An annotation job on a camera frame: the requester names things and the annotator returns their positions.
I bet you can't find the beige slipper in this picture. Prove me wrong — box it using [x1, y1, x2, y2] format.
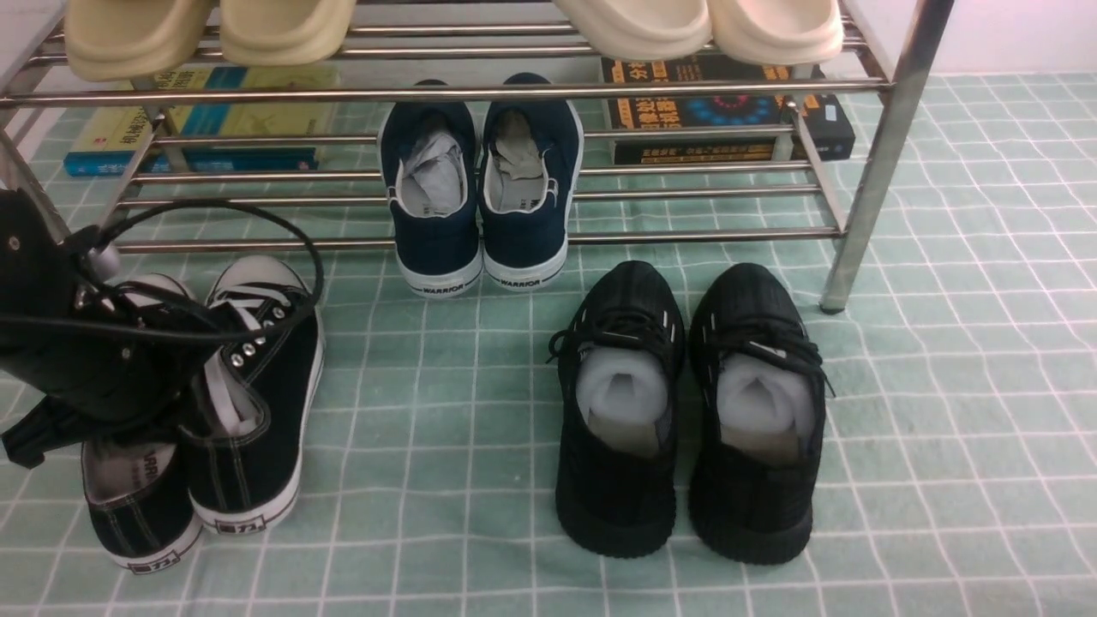
[63, 1, 215, 82]
[219, 0, 357, 67]

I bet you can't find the navy sneaker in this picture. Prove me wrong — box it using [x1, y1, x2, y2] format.
[478, 99, 584, 291]
[376, 102, 483, 298]

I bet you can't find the black knit sneaker right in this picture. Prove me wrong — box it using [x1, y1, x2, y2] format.
[688, 263, 830, 566]

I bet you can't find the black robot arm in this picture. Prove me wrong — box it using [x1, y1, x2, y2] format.
[1, 190, 251, 469]

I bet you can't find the navy sneaker left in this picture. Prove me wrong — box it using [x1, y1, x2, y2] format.
[376, 102, 483, 298]

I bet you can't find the metal shoe rack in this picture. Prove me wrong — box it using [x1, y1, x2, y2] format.
[3, 1, 955, 314]

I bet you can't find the black knit sneaker left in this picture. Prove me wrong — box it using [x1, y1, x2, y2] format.
[549, 261, 686, 559]

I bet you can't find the yellow blue book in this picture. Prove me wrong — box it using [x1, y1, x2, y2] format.
[63, 65, 341, 178]

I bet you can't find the cream slipper far right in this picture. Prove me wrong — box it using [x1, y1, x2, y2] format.
[708, 1, 845, 66]

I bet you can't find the black cable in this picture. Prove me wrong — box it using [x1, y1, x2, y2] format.
[0, 199, 326, 346]

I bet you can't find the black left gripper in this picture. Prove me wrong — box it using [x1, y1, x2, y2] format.
[0, 257, 258, 470]

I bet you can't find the green grid tablecloth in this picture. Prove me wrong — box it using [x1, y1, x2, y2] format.
[3, 74, 1094, 616]

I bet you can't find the black orange book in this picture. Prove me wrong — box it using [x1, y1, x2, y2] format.
[601, 54, 855, 165]

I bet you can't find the black knit sneaker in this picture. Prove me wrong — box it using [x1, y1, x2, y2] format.
[549, 261, 686, 559]
[688, 263, 830, 566]

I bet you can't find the navy sneaker right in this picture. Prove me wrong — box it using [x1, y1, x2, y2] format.
[478, 99, 584, 291]

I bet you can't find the cream slipper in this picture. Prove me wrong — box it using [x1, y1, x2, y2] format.
[708, 1, 845, 66]
[554, 1, 710, 63]

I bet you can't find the black canvas sneaker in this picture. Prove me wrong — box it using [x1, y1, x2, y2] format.
[180, 255, 326, 536]
[81, 273, 205, 575]

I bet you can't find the beige slipper far left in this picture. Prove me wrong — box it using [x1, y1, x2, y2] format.
[63, 1, 215, 82]

